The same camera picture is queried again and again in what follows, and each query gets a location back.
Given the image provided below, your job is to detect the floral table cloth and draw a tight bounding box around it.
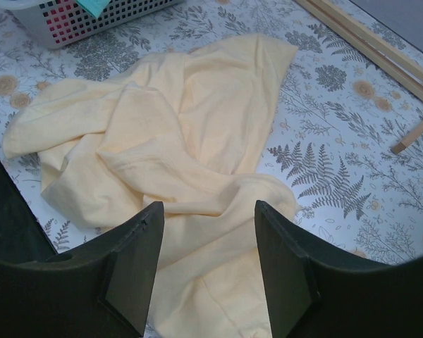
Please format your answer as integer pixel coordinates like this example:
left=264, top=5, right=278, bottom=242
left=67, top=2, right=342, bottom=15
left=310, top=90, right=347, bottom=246
left=0, top=1, right=423, bottom=264

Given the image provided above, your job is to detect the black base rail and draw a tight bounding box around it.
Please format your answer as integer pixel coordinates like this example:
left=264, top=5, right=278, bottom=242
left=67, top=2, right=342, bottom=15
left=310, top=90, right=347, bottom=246
left=0, top=161, right=56, bottom=264

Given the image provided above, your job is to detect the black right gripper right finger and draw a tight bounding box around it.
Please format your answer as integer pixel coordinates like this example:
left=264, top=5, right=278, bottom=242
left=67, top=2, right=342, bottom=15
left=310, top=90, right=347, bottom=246
left=255, top=201, right=423, bottom=337

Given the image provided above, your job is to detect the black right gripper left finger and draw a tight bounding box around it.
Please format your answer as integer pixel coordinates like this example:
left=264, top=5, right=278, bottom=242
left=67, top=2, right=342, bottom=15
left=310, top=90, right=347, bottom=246
left=0, top=202, right=164, bottom=337

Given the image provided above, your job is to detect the wooden clothes rack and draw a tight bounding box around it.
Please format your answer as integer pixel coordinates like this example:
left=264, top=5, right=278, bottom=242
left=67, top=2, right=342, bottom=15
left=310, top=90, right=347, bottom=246
left=296, top=0, right=423, bottom=154

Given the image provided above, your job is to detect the teal green shirt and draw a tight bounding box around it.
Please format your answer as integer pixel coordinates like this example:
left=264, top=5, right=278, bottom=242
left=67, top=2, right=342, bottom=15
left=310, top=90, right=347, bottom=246
left=75, top=0, right=110, bottom=18

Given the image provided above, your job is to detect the beige garment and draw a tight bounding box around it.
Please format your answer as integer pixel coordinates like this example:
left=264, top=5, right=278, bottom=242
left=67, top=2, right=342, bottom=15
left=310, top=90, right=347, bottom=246
left=2, top=35, right=298, bottom=337

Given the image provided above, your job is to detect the white plastic laundry basket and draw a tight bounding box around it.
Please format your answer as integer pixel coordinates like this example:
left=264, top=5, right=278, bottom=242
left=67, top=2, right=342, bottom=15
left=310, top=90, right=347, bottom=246
left=10, top=0, right=179, bottom=49

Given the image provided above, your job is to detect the magenta t shirt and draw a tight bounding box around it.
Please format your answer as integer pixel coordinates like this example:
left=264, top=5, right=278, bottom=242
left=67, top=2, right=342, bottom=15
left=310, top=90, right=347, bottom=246
left=42, top=8, right=94, bottom=46

